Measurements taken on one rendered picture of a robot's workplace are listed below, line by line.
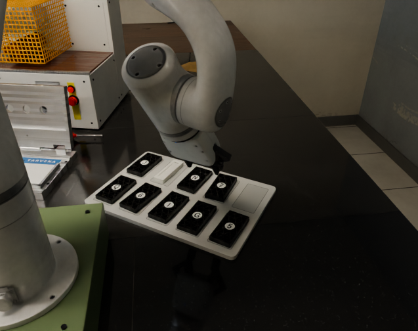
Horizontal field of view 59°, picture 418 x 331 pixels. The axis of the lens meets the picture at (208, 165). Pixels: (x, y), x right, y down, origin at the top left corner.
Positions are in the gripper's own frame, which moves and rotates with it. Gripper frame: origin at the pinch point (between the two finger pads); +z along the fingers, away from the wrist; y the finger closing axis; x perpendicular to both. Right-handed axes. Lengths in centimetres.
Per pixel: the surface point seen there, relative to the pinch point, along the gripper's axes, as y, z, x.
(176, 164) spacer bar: -15.0, 17.2, 4.0
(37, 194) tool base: -38.6, 3.0, -18.7
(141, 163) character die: -23.7, 14.6, 0.4
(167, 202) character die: -8.2, 8.6, -8.9
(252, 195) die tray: 8.1, 16.7, 1.5
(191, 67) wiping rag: -53, 60, 68
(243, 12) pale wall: -74, 117, 164
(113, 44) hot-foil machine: -58, 17, 40
